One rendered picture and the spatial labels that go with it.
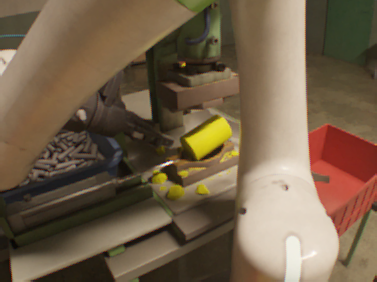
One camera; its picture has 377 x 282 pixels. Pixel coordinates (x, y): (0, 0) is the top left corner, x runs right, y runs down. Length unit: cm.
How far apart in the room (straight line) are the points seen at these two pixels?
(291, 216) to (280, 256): 6
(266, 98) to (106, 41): 24
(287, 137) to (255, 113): 6
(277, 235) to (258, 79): 20
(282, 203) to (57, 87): 28
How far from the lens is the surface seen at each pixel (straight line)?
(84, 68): 25
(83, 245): 58
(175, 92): 56
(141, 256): 60
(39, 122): 31
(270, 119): 41
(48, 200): 61
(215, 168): 69
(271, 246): 33
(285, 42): 38
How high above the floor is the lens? 141
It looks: 27 degrees down
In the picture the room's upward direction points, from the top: 3 degrees counter-clockwise
